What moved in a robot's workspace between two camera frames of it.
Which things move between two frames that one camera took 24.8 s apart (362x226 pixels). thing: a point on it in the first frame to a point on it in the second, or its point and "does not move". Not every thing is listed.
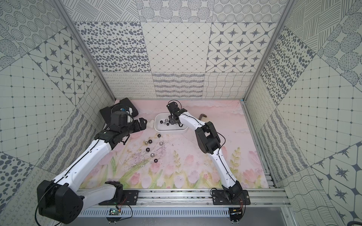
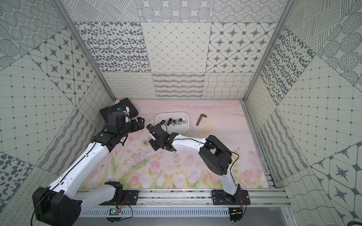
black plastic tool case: [125, 105] does not move
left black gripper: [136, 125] does not move
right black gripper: [171, 121] to [152, 142]
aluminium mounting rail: [155, 197] does not move
